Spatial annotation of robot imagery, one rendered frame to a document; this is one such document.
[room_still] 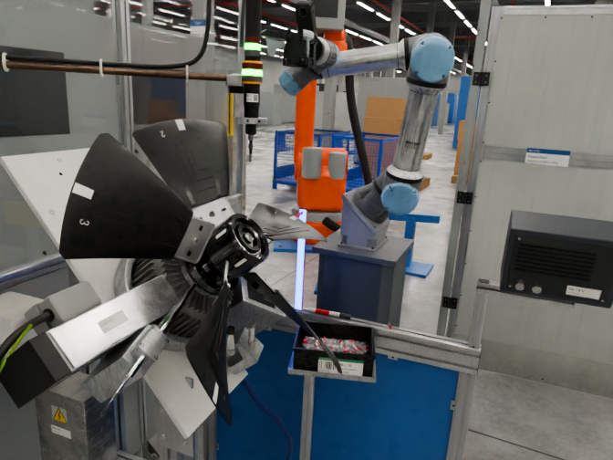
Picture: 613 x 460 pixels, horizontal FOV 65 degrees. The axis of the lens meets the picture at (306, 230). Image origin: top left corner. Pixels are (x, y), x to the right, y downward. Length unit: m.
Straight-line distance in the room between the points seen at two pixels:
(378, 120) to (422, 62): 7.71
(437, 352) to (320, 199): 3.62
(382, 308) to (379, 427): 0.39
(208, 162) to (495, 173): 1.92
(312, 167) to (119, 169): 4.00
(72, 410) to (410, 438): 0.98
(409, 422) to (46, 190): 1.19
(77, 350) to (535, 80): 2.41
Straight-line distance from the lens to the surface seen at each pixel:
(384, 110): 9.11
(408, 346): 1.48
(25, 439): 1.82
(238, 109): 1.07
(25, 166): 1.19
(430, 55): 1.43
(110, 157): 0.91
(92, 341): 0.89
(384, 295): 1.71
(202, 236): 1.00
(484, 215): 2.81
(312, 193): 4.93
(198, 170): 1.13
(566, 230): 1.32
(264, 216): 1.29
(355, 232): 1.71
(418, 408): 1.60
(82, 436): 1.29
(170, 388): 1.10
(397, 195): 1.53
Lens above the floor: 1.51
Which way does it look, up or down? 15 degrees down
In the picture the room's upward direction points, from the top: 3 degrees clockwise
